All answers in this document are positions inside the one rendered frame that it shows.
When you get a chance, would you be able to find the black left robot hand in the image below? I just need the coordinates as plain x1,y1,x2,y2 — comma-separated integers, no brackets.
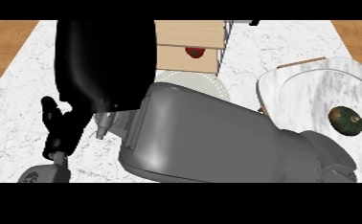
40,96,92,162

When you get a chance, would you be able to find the dark green avocado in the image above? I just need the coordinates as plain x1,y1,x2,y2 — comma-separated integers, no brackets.
326,105,362,137

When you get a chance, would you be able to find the red strawberry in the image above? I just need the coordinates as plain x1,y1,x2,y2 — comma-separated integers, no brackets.
183,46,207,60

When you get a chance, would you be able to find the wooden tiered shelf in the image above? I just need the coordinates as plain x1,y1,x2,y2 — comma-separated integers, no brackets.
154,20,236,77

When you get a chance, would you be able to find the white marble cutting board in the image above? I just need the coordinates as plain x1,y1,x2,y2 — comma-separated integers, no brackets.
256,56,362,134

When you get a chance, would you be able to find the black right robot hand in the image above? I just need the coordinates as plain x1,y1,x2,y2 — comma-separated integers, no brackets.
53,20,157,113

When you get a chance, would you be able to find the pale grey round placemat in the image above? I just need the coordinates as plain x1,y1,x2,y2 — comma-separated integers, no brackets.
154,70,232,102

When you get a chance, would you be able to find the white marble plate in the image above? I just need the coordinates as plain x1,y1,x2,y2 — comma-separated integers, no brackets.
279,68,362,132

